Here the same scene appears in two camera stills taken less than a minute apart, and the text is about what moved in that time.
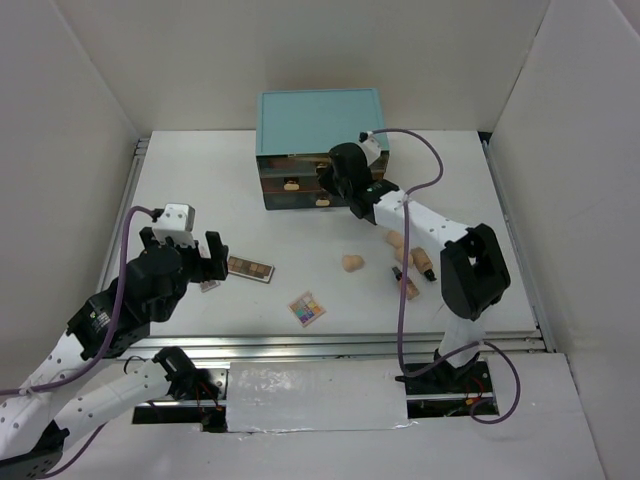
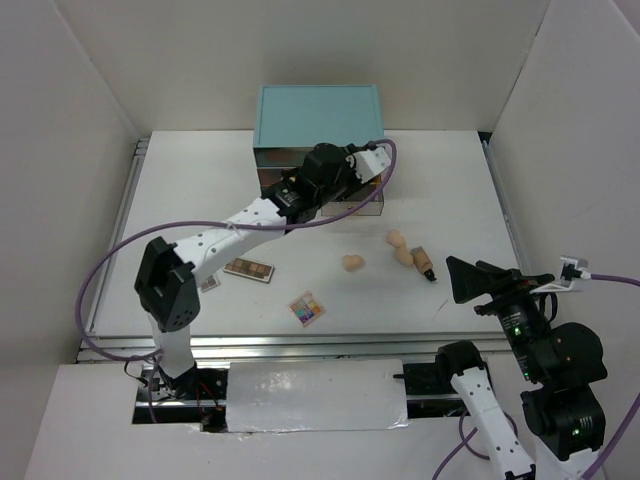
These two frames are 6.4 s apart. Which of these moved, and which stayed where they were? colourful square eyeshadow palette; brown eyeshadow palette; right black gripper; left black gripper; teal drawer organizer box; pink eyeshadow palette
Moved: left black gripper; right black gripper
Stayed: colourful square eyeshadow palette; teal drawer organizer box; pink eyeshadow palette; brown eyeshadow palette
